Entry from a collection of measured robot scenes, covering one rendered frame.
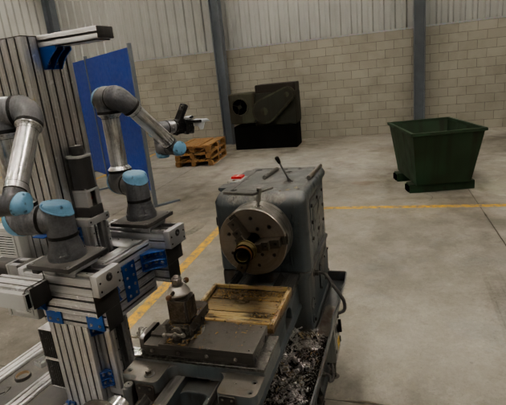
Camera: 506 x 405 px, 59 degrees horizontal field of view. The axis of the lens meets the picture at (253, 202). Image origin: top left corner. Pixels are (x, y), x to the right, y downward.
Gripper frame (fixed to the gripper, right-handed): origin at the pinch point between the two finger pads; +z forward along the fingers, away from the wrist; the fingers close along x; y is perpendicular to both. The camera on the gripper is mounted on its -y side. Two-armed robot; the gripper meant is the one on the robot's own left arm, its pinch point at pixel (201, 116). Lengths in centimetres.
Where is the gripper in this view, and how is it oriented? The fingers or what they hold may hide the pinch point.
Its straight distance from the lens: 267.0
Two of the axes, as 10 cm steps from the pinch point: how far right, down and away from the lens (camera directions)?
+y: 0.0, 9.3, 3.7
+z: 7.0, -2.6, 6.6
